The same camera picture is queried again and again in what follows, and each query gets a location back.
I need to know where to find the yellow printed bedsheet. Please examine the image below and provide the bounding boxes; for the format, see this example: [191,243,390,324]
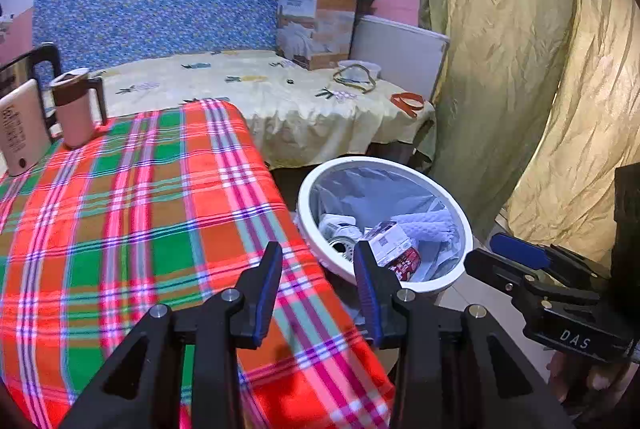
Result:
[92,50,437,170]

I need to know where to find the cream electric heating cup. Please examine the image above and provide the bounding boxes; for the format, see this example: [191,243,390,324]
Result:
[0,78,53,177]

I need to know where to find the white board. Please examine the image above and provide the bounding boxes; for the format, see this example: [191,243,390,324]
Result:
[349,15,451,102]

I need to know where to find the steel electric kettle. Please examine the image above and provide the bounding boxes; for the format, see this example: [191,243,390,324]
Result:
[0,42,63,140]

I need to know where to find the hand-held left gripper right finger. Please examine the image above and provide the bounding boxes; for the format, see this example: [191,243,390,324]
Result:
[352,240,573,429]

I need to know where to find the cardboard quilt box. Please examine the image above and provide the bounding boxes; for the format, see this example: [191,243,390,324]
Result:
[276,0,358,71]

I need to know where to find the clear plastic container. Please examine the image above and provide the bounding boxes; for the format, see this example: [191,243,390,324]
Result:
[335,60,382,92]

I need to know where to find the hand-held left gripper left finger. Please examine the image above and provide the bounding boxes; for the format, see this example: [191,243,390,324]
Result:
[60,240,284,429]

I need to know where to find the grey bin liner bag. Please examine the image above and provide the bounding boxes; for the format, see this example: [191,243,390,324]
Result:
[310,166,463,282]

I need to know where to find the white blue yogurt cup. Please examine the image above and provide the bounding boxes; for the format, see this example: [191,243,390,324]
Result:
[320,214,358,242]

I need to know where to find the white foam fruit net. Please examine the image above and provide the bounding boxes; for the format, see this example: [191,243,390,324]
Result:
[392,208,457,242]

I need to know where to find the white round trash bin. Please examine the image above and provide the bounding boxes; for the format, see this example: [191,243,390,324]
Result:
[296,156,474,294]

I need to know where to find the yellow curtain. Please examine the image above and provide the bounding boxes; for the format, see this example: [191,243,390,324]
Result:
[397,0,640,270]

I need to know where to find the person's right hand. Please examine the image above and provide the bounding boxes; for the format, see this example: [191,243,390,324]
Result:
[547,349,640,410]

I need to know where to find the white purple milk carton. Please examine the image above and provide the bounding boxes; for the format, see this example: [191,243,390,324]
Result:
[361,220,417,267]

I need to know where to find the red drink can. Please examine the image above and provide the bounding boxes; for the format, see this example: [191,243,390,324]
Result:
[330,233,422,284]

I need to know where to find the pink mug with brown lid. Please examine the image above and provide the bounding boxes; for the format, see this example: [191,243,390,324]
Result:
[49,68,108,149]

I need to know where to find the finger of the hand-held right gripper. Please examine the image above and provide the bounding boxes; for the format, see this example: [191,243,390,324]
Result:
[464,248,601,305]
[489,232,613,290]

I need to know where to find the orange strap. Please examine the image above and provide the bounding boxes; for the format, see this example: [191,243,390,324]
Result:
[391,92,426,116]

